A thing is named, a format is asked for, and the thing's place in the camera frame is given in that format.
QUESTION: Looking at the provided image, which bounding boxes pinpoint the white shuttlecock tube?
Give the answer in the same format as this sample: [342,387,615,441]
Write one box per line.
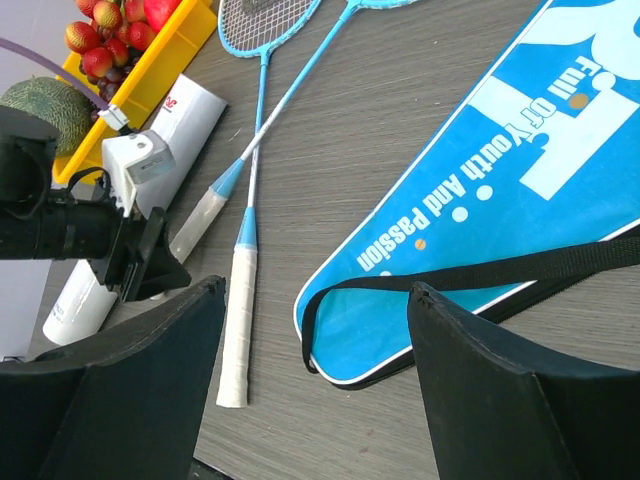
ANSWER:
[42,74,226,345]

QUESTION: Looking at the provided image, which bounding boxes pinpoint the yellow plastic bin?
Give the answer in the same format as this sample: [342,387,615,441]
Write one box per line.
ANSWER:
[52,0,217,184]

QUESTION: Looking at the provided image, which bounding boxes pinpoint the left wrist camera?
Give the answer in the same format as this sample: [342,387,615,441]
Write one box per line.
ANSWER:
[101,130,176,219]

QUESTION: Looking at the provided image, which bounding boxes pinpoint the green melon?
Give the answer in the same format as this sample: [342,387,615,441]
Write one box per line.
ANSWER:
[1,76,95,157]

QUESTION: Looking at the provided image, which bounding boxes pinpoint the blue racket bag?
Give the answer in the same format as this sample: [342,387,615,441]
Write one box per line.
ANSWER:
[293,1,639,388]

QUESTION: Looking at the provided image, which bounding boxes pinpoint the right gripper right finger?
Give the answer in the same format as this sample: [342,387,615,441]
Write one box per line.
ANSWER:
[407,283,639,479]

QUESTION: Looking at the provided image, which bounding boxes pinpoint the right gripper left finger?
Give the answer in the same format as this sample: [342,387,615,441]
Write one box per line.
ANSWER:
[1,275,226,479]

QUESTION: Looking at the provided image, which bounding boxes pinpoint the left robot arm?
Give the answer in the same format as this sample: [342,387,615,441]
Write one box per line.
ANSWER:
[1,106,191,302]

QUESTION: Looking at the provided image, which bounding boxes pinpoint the red cherry bunch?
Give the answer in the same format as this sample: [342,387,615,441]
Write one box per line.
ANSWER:
[64,1,155,66]

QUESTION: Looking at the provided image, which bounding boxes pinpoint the dark purple grapes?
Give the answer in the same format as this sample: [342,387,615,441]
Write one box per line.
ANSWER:
[79,48,142,102]

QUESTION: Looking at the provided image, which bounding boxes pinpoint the red apple in bin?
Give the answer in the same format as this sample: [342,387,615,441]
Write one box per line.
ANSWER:
[143,0,182,33]

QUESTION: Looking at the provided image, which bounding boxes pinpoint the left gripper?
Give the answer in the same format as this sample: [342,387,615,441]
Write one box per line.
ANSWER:
[92,207,191,302]

